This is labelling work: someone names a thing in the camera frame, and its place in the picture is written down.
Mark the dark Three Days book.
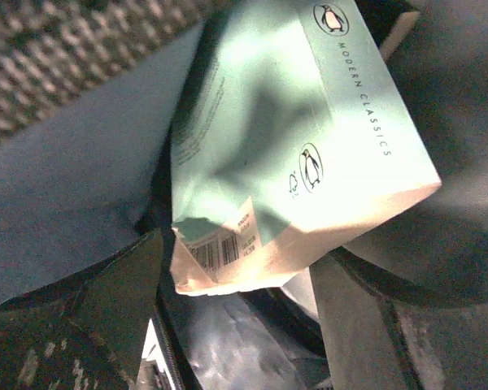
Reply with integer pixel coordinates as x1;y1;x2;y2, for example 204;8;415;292
355;0;421;62

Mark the blue backpack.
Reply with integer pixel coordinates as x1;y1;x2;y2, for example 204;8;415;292
0;1;488;389

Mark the yellow Brideshead Revisited book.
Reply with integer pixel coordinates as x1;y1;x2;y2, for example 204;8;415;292
171;1;441;297

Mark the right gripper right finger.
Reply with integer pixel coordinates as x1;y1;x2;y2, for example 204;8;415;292
311;247;488;390

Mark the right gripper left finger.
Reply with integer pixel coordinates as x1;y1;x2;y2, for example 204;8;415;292
0;229;163;389

